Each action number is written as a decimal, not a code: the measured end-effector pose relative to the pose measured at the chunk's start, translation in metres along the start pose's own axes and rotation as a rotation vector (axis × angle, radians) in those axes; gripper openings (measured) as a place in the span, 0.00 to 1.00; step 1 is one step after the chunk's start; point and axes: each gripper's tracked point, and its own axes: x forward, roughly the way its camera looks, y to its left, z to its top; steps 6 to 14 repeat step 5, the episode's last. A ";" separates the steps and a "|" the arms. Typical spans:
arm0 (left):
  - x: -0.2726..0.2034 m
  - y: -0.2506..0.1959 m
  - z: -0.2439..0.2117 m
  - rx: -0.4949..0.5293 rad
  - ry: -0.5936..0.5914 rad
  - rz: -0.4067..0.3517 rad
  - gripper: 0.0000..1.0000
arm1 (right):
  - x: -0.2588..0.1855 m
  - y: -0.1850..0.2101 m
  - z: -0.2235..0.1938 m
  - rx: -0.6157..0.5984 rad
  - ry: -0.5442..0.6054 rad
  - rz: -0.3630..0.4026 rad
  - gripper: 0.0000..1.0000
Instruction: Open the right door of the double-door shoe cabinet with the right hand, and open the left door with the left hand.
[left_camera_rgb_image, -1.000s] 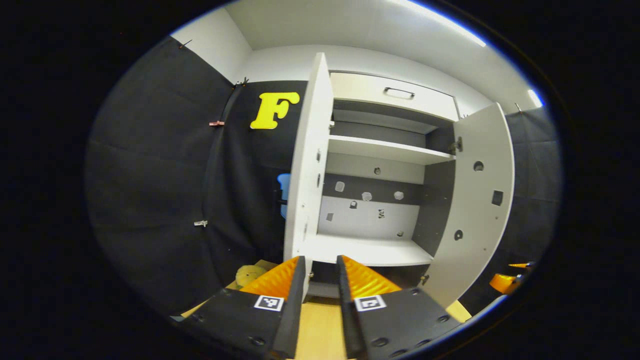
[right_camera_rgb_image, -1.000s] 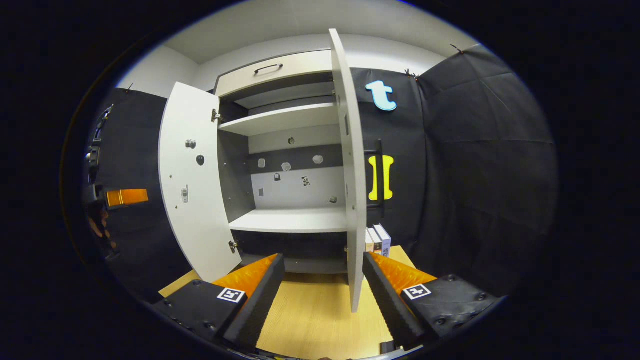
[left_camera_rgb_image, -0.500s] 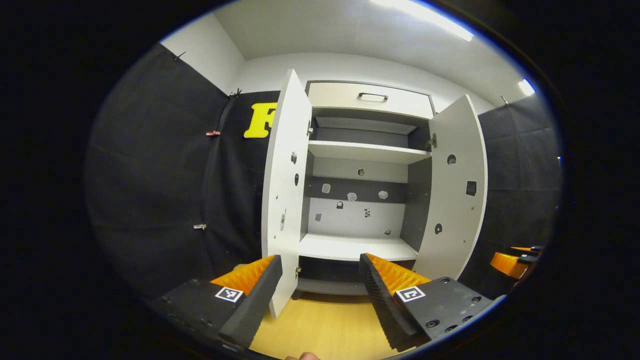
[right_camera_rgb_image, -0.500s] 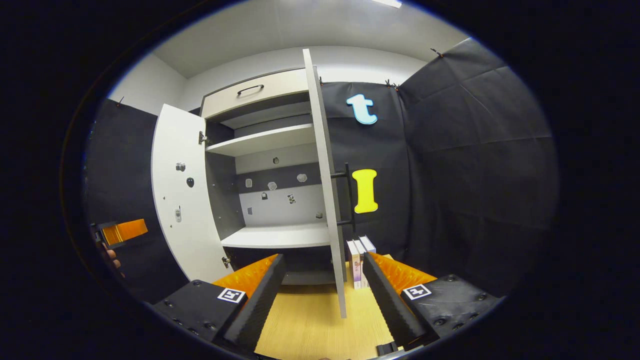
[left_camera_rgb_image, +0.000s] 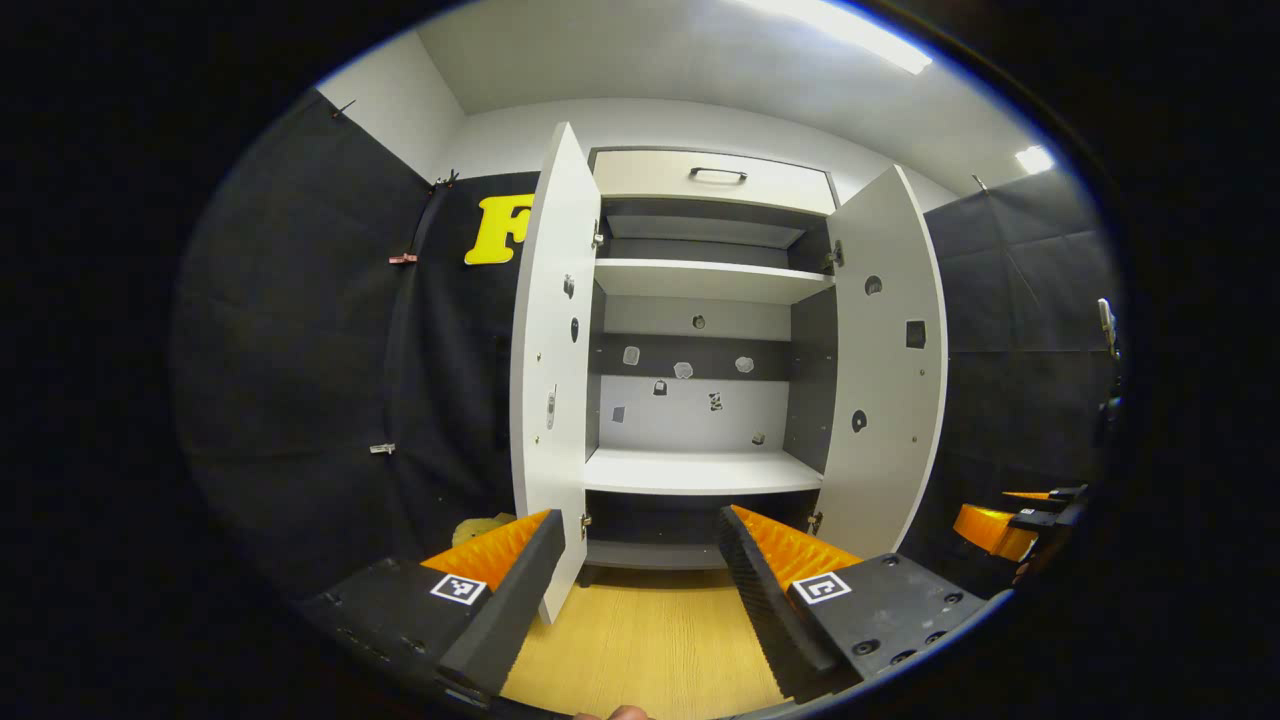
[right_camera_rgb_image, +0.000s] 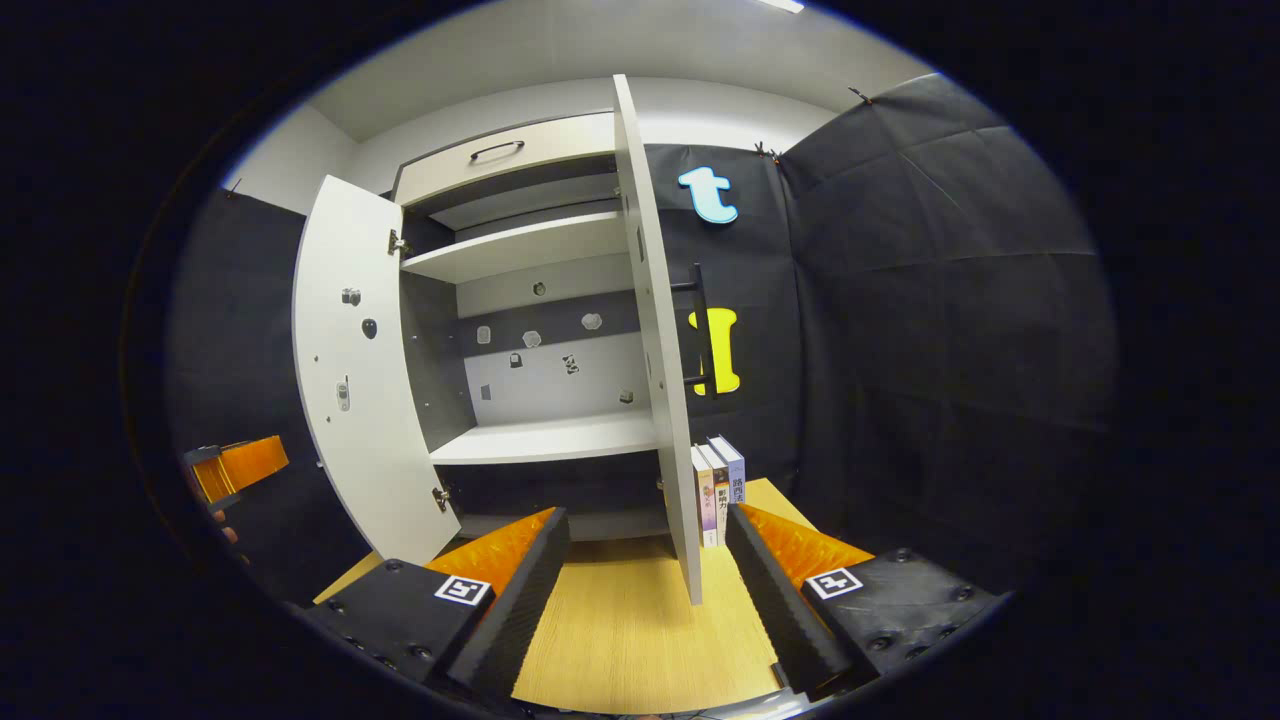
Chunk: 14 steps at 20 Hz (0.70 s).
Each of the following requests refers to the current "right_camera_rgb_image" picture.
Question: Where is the beige double-door shoe cabinet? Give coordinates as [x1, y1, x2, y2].
[390, 150, 671, 543]

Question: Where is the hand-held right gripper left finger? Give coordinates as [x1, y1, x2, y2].
[305, 507, 573, 703]

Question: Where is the book with pink spine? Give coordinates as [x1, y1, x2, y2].
[690, 445, 720, 549]

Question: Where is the cabinet door with headphone sticker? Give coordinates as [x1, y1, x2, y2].
[612, 73, 717, 606]

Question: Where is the cabinet door with camera sticker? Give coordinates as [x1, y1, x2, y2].
[292, 175, 463, 566]

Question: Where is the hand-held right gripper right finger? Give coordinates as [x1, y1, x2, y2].
[724, 503, 1011, 701]

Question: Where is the black backdrop cloth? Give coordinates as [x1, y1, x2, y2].
[165, 73, 1116, 601]

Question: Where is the beige cabinet drawer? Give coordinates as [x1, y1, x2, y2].
[392, 112, 619, 208]

